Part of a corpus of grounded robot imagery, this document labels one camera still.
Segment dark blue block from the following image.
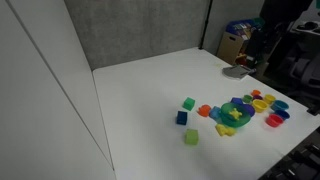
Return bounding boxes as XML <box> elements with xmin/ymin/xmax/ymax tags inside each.
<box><xmin>176</xmin><ymin>110</ymin><xmax>188</xmax><ymax>126</ymax></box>

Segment small yellow cup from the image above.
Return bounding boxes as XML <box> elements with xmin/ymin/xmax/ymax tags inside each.
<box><xmin>263</xmin><ymin>93</ymin><xmax>277</xmax><ymax>105</ymax></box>

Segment black office chair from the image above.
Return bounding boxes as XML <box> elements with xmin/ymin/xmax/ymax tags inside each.
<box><xmin>266</xmin><ymin>19</ymin><xmax>320</xmax><ymax>98</ymax></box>

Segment blue cup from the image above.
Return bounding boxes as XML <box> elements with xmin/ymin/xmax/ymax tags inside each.
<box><xmin>274</xmin><ymin>109</ymin><xmax>291</xmax><ymax>121</ymax></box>

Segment black equipment rack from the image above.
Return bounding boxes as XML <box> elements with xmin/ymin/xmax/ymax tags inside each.
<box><xmin>258</xmin><ymin>131</ymin><xmax>320</xmax><ymax>180</ymax></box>

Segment cardboard box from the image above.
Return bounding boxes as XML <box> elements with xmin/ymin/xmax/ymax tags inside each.
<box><xmin>216</xmin><ymin>31</ymin><xmax>244</xmax><ymax>66</ymax></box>

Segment black table clamp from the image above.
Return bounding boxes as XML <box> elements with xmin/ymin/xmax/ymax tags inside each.
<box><xmin>306</xmin><ymin>103</ymin><xmax>320</xmax><ymax>117</ymax></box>

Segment light green block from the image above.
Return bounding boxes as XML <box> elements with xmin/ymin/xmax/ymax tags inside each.
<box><xmin>184</xmin><ymin>128</ymin><xmax>200</xmax><ymax>146</ymax></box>

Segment green bowl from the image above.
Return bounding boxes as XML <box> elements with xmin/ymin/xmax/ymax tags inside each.
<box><xmin>220</xmin><ymin>101</ymin><xmax>252</xmax><ymax>129</ymax></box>

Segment large yellow cup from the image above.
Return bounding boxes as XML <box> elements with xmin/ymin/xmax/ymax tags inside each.
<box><xmin>251</xmin><ymin>98</ymin><xmax>269</xmax><ymax>114</ymax></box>

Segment black vertical pole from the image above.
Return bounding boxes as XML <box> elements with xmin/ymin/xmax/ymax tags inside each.
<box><xmin>198</xmin><ymin>0</ymin><xmax>214</xmax><ymax>51</ymax></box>

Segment purple bowl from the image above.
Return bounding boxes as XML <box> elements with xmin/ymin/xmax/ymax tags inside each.
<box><xmin>242</xmin><ymin>103</ymin><xmax>256</xmax><ymax>118</ymax></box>

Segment orange toy animal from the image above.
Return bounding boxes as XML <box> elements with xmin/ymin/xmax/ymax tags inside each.
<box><xmin>197</xmin><ymin>104</ymin><xmax>212</xmax><ymax>118</ymax></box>

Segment yellow toy animal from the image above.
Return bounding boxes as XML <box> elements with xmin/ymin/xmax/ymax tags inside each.
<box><xmin>215</xmin><ymin>123</ymin><xmax>238</xmax><ymax>138</ymax></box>

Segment gray flat pad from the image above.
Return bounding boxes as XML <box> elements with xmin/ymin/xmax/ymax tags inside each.
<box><xmin>222</xmin><ymin>64</ymin><xmax>257</xmax><ymax>81</ymax></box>

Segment blue storage bin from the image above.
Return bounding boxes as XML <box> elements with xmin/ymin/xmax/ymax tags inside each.
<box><xmin>225</xmin><ymin>19</ymin><xmax>255</xmax><ymax>37</ymax></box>

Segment yellow toy star figure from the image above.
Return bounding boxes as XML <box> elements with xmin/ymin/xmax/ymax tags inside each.
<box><xmin>228</xmin><ymin>107</ymin><xmax>244</xmax><ymax>121</ymax></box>

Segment small green cup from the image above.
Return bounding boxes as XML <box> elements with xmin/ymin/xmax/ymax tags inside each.
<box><xmin>242</xmin><ymin>94</ymin><xmax>254</xmax><ymax>104</ymax></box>

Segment green storage bin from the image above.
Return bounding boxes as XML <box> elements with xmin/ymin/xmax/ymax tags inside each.
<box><xmin>251</xmin><ymin>17</ymin><xmax>267</xmax><ymax>29</ymax></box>

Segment red cup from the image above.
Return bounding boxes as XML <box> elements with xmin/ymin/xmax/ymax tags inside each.
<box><xmin>265</xmin><ymin>113</ymin><xmax>285</xmax><ymax>128</ymax></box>

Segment teal cup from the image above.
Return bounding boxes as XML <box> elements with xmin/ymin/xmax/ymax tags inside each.
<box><xmin>270</xmin><ymin>99</ymin><xmax>290</xmax><ymax>113</ymax></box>

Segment toy storage shelf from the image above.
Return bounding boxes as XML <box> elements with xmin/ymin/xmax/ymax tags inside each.
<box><xmin>225</xmin><ymin>17</ymin><xmax>268</xmax><ymax>68</ymax></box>

